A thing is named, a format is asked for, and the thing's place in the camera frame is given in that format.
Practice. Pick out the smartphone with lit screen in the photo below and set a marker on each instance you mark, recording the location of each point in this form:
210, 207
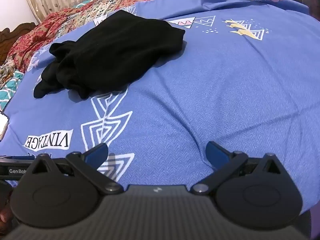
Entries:
4, 122

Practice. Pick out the black pants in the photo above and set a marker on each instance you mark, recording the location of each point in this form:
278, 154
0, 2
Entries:
115, 53

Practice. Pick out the carved wooden headboard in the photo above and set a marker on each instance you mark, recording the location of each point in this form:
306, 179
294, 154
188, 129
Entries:
8, 38

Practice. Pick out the left hand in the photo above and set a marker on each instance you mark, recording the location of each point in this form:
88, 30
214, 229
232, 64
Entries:
5, 218

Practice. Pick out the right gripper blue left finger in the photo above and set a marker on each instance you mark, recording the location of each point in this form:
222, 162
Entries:
87, 164

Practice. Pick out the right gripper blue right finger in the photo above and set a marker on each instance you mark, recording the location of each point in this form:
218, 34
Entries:
225, 164

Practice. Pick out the red floral patchwork quilt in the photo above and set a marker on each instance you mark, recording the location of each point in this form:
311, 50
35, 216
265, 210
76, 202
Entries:
55, 25

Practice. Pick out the teal white patterned cloth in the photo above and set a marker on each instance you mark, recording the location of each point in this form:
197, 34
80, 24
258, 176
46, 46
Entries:
10, 88

